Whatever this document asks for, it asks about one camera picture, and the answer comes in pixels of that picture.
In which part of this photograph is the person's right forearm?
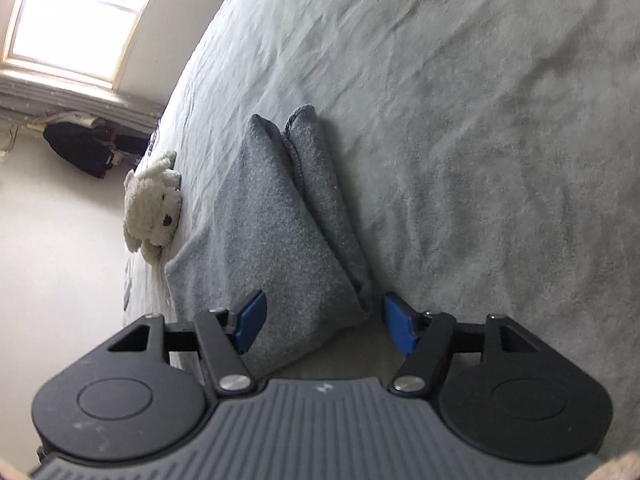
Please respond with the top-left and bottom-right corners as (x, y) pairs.
(595, 452), (640, 480)

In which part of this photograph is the grey bed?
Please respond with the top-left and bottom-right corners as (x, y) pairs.
(122, 0), (640, 461)

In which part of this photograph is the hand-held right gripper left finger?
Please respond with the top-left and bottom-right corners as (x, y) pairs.
(107, 290), (267, 396)

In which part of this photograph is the grey knit sweater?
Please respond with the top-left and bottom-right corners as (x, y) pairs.
(165, 105), (373, 376)

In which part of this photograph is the dark hanging jacket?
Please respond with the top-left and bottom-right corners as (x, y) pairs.
(42, 120), (146, 179)

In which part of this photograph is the window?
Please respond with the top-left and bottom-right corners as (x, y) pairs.
(2, 0), (176, 92)

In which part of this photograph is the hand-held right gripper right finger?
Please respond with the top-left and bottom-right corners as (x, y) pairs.
(381, 292), (551, 396)

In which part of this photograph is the grey patterned curtain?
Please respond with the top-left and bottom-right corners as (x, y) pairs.
(0, 67), (166, 133)

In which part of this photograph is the cream hanging garment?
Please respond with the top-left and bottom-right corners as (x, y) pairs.
(27, 111), (101, 131)

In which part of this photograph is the white plush dog toy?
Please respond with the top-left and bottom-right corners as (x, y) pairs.
(123, 151), (183, 262)

